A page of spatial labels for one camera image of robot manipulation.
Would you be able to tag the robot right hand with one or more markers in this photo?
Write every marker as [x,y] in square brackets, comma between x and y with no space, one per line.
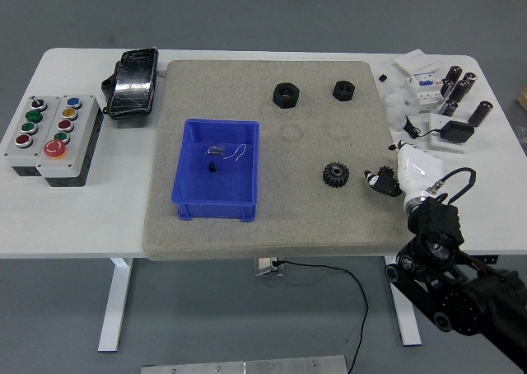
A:
[418,170]

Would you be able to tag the large black gear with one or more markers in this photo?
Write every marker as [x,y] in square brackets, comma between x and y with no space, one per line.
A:
[331,181]

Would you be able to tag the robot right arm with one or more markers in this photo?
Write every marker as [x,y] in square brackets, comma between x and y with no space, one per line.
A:
[461,300]

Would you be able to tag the small black hex nut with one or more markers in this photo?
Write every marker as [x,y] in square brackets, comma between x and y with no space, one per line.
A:
[338,97]

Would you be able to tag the large black hex nut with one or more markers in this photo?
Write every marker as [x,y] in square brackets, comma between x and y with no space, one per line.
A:
[279,101]

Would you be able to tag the blue plastic box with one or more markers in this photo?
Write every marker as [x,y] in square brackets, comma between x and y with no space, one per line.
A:
[230,193]

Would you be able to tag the grey emergency-stop control box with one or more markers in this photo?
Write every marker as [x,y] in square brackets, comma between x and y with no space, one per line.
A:
[78,147]

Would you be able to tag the grey four-button control box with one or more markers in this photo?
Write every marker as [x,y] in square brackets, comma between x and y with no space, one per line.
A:
[16,155]

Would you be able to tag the white square plate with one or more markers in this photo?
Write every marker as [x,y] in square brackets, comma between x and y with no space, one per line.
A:
[436,120]

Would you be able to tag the black square puck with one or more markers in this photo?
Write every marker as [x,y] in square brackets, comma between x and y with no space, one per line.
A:
[457,132]

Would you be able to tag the crumpled clear plastic bag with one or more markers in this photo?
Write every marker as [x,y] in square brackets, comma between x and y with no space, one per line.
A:
[395,106]

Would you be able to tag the dark brown capacitor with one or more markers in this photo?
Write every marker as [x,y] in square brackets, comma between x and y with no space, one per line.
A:
[469,77]
[446,88]
[460,91]
[449,108]
[481,113]
[454,74]

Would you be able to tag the white circuit breaker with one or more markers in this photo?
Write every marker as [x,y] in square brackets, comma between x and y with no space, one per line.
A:
[426,92]

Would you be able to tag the tiny black cube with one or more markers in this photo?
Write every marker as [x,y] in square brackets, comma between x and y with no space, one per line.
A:
[383,78]

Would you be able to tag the brown cardboard piece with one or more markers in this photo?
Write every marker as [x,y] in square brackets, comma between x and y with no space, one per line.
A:
[523,96]

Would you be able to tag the white table leg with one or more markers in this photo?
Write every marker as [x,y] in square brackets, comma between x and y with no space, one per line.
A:
[407,324]
[115,304]

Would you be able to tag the grey-brown foam mat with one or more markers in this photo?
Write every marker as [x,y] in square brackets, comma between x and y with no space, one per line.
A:
[263,217]

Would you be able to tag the silver under-table control unit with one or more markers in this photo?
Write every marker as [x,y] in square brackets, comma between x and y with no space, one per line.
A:
[263,267]

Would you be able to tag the small clear screw bag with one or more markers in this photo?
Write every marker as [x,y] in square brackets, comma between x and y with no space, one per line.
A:
[215,150]

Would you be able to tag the small black part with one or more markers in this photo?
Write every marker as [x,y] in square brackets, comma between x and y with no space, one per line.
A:
[212,168]

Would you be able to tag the grey metal plate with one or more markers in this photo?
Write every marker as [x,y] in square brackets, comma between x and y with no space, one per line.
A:
[247,366]

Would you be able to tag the black wrapped device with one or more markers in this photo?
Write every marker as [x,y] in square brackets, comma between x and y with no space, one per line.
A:
[131,81]

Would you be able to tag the white switch plate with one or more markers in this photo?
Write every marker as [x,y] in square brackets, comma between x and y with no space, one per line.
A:
[416,63]

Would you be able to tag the black under-table bracket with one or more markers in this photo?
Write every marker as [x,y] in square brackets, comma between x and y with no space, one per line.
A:
[490,259]

